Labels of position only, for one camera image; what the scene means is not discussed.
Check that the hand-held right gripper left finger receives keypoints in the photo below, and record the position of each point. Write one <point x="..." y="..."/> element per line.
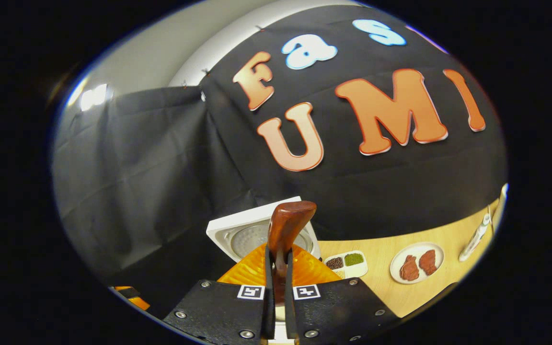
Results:
<point x="269" y="306"/>

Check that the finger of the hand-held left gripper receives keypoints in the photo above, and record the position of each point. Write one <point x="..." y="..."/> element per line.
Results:
<point x="134" y="298"/>

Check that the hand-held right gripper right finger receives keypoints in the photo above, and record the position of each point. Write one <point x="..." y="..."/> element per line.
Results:
<point x="290" y="311"/>

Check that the brown wooden spoon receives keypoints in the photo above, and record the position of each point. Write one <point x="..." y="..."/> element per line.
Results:
<point x="288" y="223"/>

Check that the white rice cooker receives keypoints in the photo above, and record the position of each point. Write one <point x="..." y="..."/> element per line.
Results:
<point x="228" y="229"/>

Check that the white divided condiment tray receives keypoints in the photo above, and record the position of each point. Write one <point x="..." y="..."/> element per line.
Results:
<point x="345" y="269"/>

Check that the red meat piece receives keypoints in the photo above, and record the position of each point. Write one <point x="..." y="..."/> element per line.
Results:
<point x="428" y="262"/>
<point x="409" y="268"/>

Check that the black backdrop cloth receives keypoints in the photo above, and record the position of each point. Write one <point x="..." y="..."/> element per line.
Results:
<point x="161" y="167"/>

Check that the white round plate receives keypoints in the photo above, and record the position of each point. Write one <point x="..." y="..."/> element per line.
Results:
<point x="417" y="249"/>

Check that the white drink bottle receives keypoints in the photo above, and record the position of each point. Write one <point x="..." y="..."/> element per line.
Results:
<point x="477" y="237"/>

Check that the ceiling light panel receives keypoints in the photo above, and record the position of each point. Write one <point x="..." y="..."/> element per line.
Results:
<point x="93" y="96"/>

